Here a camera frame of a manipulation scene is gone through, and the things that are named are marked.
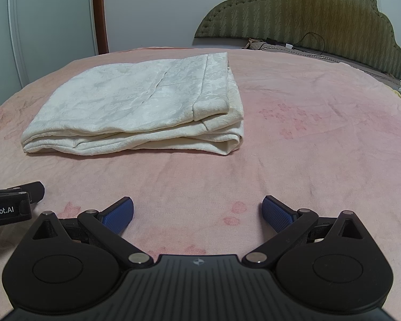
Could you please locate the black charging cable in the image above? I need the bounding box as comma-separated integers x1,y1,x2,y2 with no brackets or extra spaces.
258,32,338,61

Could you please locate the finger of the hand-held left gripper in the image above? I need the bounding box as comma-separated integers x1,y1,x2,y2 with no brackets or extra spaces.
7,181,46,205

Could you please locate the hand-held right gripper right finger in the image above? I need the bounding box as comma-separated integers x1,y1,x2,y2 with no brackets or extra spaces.
242,195,369,270

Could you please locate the brown cloth item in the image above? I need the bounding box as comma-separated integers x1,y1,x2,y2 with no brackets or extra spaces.
245,38,271,51

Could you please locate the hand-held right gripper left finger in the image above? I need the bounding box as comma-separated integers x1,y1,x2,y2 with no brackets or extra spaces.
31,196,154,270

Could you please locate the brown wooden door frame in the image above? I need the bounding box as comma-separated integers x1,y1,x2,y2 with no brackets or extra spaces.
91,0,110,55

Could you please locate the olive padded headboard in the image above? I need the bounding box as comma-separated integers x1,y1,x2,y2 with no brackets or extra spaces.
194,0,401,80

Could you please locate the pink blanket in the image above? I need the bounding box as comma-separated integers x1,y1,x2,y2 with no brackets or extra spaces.
0,46,401,308

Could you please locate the white flower print wardrobe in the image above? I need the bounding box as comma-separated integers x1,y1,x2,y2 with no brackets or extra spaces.
0,0,99,115

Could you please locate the white towel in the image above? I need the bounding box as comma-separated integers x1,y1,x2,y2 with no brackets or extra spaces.
21,52,246,157

